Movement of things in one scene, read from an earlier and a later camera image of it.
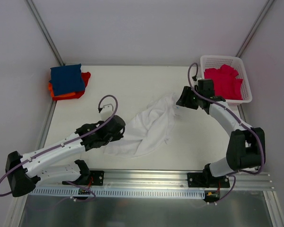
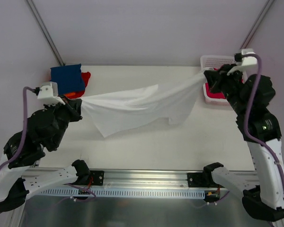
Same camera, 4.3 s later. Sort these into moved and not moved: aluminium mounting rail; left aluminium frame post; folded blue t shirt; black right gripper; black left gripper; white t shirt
Moved: black right gripper; white t shirt; black left gripper
Not moved: left aluminium frame post; aluminium mounting rail; folded blue t shirt
